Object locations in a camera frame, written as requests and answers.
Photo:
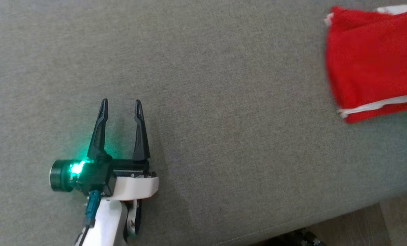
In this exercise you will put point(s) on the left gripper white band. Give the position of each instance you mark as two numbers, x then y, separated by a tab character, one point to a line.
135	186

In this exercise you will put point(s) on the red shorts with white panel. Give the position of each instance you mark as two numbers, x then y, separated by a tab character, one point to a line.
370	61

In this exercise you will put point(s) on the black wheeled robot base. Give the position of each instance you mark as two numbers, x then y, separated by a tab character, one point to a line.
299	239

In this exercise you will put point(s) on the grey fabric sofa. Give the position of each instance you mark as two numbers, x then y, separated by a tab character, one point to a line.
224	102

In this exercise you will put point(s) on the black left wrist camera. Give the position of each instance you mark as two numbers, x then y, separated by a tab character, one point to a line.
94	177

